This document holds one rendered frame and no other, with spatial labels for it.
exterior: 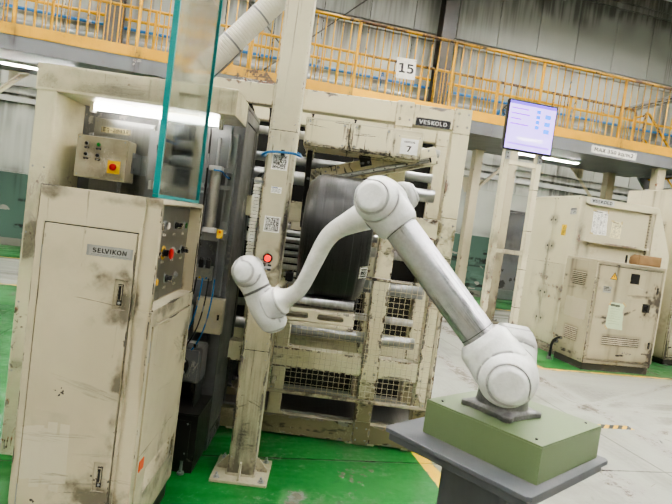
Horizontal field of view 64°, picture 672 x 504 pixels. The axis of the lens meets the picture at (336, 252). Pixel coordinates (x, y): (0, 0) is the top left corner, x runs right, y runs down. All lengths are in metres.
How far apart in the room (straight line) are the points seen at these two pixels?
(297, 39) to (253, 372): 1.56
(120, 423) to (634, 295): 5.98
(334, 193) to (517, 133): 4.26
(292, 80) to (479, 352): 1.59
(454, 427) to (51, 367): 1.30
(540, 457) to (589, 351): 5.23
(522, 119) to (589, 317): 2.33
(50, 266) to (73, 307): 0.15
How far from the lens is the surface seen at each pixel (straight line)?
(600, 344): 6.88
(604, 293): 6.78
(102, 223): 1.91
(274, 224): 2.54
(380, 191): 1.51
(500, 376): 1.49
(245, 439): 2.76
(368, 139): 2.83
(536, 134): 6.57
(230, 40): 3.00
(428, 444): 1.73
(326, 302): 2.48
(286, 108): 2.59
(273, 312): 1.89
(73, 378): 2.02
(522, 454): 1.64
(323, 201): 2.36
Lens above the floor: 1.27
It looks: 3 degrees down
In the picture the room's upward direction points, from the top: 8 degrees clockwise
